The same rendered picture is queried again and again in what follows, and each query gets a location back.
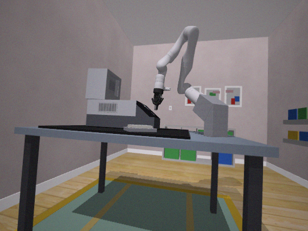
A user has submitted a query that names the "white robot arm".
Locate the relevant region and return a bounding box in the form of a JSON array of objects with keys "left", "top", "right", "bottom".
[{"left": 154, "top": 26, "right": 203, "bottom": 105}]

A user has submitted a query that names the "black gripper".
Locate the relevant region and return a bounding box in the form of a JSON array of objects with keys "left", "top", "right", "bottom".
[{"left": 152, "top": 88, "right": 164, "bottom": 111}]

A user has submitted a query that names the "white real-time pcr machine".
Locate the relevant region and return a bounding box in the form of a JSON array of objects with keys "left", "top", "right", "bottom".
[{"left": 85, "top": 68, "right": 160, "bottom": 129}]

